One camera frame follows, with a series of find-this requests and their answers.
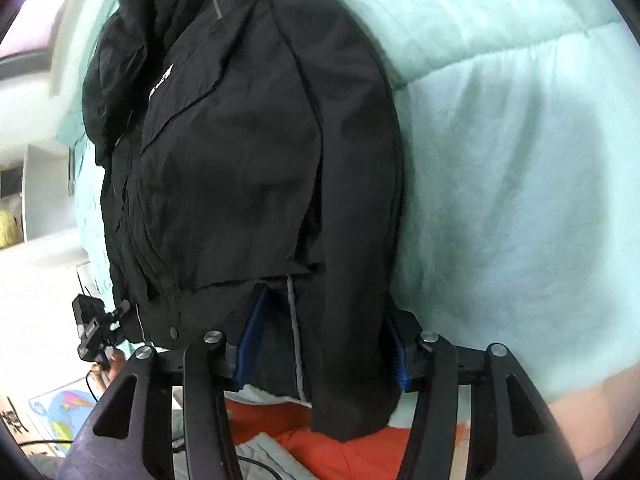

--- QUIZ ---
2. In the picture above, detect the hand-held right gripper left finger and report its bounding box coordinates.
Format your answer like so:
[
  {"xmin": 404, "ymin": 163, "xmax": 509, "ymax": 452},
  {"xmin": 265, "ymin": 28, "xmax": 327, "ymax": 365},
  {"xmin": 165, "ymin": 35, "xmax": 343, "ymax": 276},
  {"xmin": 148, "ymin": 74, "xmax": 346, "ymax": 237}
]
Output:
[{"xmin": 57, "ymin": 282, "xmax": 273, "ymax": 480}]

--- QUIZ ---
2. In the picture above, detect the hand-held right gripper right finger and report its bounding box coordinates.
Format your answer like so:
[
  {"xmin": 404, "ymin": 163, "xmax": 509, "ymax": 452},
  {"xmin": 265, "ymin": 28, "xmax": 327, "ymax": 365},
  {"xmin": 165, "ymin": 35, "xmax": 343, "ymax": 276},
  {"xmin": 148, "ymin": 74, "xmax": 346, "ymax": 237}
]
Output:
[{"xmin": 382, "ymin": 310, "xmax": 583, "ymax": 480}]

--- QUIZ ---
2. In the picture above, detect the black hooded jacket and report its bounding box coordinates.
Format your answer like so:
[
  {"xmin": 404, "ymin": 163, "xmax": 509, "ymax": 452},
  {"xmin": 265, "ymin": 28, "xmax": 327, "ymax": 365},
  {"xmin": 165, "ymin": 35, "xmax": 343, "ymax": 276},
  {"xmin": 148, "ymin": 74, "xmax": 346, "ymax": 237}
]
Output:
[{"xmin": 80, "ymin": 0, "xmax": 406, "ymax": 443}]

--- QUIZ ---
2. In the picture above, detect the person's left hand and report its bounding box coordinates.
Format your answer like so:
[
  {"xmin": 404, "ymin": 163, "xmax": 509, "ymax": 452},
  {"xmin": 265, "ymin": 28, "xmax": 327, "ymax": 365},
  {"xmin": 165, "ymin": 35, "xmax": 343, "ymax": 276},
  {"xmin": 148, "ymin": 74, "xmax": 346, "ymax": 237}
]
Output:
[{"xmin": 91, "ymin": 350, "xmax": 128, "ymax": 387}]

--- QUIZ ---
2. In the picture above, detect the world map poster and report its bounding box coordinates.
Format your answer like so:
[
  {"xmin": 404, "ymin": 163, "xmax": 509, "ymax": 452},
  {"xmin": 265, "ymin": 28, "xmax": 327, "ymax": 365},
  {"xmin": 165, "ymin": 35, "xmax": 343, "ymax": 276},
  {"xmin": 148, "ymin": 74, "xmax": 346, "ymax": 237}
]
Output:
[{"xmin": 29, "ymin": 379, "xmax": 101, "ymax": 458}]

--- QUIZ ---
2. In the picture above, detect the grey cloth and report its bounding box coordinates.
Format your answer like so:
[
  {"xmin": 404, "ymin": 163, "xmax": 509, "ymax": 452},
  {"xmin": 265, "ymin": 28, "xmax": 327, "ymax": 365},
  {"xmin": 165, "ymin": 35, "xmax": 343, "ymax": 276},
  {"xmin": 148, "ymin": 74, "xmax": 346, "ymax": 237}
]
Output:
[{"xmin": 172, "ymin": 405, "xmax": 301, "ymax": 480}]

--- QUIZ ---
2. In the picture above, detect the yellow plush toy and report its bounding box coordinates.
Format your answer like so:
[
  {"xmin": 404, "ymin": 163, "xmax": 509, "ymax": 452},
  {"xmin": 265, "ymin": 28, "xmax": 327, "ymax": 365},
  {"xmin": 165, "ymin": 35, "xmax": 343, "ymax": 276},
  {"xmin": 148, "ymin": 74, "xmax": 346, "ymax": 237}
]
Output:
[{"xmin": 0, "ymin": 210, "xmax": 23, "ymax": 250}]

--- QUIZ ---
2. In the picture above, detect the orange garment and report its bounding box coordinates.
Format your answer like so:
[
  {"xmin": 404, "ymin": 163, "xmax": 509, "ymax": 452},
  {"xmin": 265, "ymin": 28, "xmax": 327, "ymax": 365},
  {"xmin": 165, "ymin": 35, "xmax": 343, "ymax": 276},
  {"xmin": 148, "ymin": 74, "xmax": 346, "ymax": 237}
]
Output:
[{"xmin": 225, "ymin": 400, "xmax": 471, "ymax": 480}]

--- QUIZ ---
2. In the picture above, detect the white bookshelf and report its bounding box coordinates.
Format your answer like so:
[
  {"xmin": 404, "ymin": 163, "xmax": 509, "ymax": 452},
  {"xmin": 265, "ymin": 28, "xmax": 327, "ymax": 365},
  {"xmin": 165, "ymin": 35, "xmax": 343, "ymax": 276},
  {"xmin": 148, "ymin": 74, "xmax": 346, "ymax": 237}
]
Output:
[{"xmin": 0, "ymin": 142, "xmax": 76, "ymax": 261}]

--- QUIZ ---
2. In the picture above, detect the mint green duvet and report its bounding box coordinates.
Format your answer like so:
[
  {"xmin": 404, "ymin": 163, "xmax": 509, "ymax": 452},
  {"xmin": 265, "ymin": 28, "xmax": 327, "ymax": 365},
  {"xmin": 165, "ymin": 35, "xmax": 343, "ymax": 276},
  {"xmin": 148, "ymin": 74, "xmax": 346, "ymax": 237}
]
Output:
[{"xmin": 55, "ymin": 0, "xmax": 640, "ymax": 406}]

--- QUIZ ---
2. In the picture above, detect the grey framed window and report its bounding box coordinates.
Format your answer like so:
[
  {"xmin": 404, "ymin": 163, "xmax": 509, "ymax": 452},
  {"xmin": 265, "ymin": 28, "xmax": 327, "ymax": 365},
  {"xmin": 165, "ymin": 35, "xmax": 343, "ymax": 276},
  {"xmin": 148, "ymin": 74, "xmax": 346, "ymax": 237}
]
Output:
[{"xmin": 0, "ymin": 0, "xmax": 81, "ymax": 81}]

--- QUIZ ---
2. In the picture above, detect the black cable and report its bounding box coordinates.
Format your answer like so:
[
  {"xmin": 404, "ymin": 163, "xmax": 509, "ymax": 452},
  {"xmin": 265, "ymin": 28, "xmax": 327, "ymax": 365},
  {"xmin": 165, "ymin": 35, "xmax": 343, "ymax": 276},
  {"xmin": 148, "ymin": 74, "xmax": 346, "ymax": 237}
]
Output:
[{"xmin": 172, "ymin": 437, "xmax": 283, "ymax": 480}]

